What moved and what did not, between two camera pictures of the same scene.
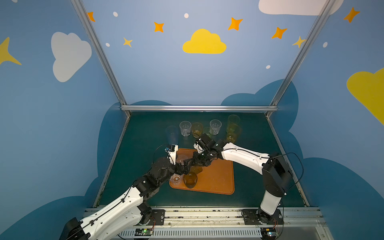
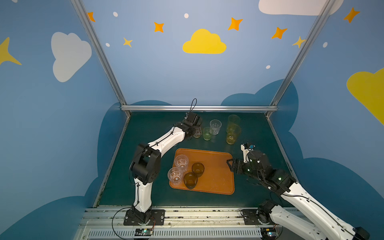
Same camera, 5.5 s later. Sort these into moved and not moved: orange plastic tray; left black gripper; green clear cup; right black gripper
Moved: right black gripper; left black gripper
Not moved: orange plastic tray; green clear cup
